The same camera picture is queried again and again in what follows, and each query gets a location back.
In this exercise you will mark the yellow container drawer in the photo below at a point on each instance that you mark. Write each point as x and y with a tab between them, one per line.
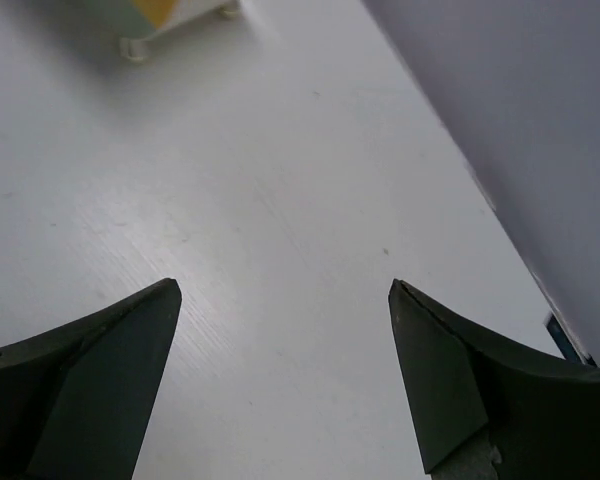
156	12

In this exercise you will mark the pale green container drawer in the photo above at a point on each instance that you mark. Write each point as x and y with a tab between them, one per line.
132	27

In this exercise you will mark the cream cylindrical drawer container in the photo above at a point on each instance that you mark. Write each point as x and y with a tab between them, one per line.
187	11

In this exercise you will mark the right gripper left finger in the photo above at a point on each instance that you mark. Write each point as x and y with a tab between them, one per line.
75	401

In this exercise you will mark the right blue table label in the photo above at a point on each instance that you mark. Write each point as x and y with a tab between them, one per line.
567	342

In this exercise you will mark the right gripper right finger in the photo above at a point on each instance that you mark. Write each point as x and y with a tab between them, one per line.
484	406

